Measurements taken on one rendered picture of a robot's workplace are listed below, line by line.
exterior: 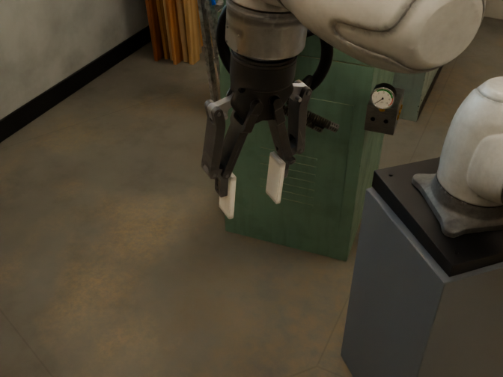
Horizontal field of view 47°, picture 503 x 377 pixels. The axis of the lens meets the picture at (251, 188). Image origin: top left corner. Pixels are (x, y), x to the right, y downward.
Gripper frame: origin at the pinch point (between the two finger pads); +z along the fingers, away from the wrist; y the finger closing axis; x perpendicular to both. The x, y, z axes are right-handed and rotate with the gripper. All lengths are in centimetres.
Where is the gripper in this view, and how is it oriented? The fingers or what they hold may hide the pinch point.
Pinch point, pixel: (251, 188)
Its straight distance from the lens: 77.4
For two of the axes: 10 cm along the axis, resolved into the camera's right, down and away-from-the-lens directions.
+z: -0.7, 7.8, 6.3
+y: -8.7, 2.6, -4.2
